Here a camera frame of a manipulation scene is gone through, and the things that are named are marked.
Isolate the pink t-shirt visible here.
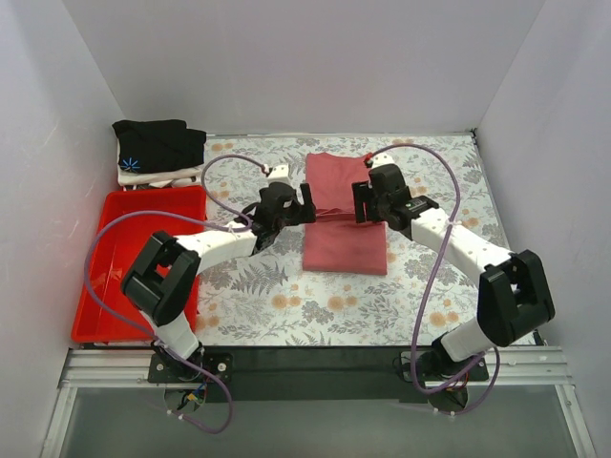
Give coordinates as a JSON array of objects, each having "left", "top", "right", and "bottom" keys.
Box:
[{"left": 303, "top": 153, "right": 388, "bottom": 276}]

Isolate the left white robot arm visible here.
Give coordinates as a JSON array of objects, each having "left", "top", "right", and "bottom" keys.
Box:
[{"left": 121, "top": 182, "right": 316, "bottom": 382}]

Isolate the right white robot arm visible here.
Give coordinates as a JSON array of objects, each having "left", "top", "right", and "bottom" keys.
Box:
[{"left": 352, "top": 159, "right": 556, "bottom": 380}]

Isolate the black folded t-shirt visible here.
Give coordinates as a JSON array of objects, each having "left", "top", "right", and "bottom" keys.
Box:
[{"left": 112, "top": 119, "right": 207, "bottom": 174}]

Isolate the red plastic tray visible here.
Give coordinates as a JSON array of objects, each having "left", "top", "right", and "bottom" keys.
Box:
[{"left": 72, "top": 186, "right": 206, "bottom": 344}]

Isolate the white folded t-shirt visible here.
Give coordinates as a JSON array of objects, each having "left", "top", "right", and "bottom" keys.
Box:
[{"left": 117, "top": 165, "right": 203, "bottom": 189}]

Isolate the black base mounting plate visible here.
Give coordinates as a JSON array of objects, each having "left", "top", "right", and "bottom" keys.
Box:
[{"left": 147, "top": 345, "right": 488, "bottom": 402}]

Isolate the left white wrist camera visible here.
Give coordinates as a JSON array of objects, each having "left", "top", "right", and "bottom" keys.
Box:
[{"left": 263, "top": 164, "right": 290, "bottom": 185}]

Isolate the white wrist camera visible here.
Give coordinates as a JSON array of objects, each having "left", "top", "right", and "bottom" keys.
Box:
[
  {"left": 364, "top": 153, "right": 394, "bottom": 169},
  {"left": 263, "top": 164, "right": 290, "bottom": 185}
]

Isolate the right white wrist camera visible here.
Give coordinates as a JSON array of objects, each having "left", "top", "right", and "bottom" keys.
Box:
[{"left": 364, "top": 153, "right": 394, "bottom": 169}]

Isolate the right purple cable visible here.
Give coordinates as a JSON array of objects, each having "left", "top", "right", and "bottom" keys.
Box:
[{"left": 367, "top": 143, "right": 502, "bottom": 417}]

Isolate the aluminium frame rail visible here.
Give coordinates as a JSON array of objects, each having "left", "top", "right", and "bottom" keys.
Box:
[{"left": 42, "top": 346, "right": 596, "bottom": 457}]

